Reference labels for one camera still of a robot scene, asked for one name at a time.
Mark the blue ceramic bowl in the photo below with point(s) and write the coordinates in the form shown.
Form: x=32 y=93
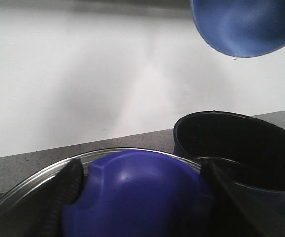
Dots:
x=241 y=28

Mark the dark blue cooking pot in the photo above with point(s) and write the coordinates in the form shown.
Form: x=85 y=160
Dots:
x=249 y=150

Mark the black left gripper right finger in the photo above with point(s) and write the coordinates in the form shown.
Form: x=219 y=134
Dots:
x=236 y=213

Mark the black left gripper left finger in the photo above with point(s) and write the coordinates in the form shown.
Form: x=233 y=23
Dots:
x=40 y=214

